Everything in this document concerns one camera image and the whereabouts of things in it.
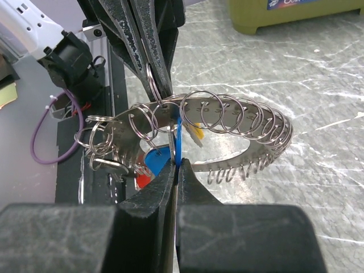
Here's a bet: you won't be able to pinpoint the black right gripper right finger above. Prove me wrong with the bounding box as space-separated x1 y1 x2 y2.
176 159 326 272

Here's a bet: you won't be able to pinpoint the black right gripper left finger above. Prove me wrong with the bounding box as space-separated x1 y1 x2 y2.
1 162 176 272

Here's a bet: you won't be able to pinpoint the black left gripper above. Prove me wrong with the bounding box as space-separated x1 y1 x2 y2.
78 0 185 101

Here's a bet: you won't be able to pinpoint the blue tagged key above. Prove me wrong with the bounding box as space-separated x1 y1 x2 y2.
167 116 182 170

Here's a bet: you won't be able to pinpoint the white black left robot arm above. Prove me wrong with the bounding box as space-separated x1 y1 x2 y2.
1 0 185 102

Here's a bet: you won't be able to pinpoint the red key tag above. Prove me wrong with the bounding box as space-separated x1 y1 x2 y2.
136 174 151 189

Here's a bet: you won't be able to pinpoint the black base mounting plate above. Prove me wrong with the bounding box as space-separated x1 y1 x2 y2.
53 51 129 205

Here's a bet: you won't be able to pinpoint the yellow key tag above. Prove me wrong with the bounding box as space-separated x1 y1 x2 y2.
183 122 204 148

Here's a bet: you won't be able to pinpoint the olive green plastic bin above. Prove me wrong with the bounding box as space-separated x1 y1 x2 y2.
226 0 363 35

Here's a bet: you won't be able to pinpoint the stacked paper sheets outside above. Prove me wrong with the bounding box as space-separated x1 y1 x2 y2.
0 51 20 110

